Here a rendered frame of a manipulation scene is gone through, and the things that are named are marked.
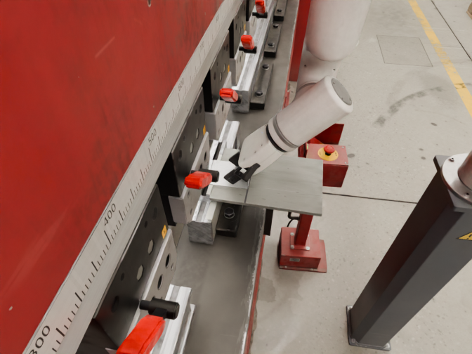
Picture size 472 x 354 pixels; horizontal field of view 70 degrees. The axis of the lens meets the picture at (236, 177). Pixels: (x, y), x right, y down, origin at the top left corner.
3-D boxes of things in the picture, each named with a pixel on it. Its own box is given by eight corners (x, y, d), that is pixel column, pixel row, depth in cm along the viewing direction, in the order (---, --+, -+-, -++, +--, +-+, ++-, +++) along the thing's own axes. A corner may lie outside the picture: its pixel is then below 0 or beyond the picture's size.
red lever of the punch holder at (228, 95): (235, 87, 54) (243, 95, 64) (211, 85, 55) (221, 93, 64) (234, 99, 54) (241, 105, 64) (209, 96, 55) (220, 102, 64)
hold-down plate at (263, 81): (263, 109, 125) (264, 103, 123) (249, 108, 125) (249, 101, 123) (272, 69, 145) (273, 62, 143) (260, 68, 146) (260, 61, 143)
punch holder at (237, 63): (235, 90, 80) (235, 19, 67) (200, 87, 81) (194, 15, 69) (246, 60, 90) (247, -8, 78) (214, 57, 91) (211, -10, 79)
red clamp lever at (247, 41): (253, 34, 68) (258, 46, 77) (234, 31, 68) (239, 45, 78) (253, 43, 68) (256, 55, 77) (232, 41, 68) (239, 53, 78)
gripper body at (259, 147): (272, 109, 75) (240, 135, 82) (267, 139, 68) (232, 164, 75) (296, 129, 78) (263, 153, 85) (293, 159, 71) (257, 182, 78)
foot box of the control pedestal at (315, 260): (326, 273, 175) (331, 261, 166) (279, 268, 177) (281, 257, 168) (324, 240, 188) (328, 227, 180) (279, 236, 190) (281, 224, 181)
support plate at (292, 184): (321, 216, 77) (322, 214, 77) (209, 200, 81) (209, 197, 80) (322, 162, 89) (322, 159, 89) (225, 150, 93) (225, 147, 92)
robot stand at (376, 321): (384, 311, 161) (506, 161, 88) (390, 351, 149) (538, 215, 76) (345, 305, 163) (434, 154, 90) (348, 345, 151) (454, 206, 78)
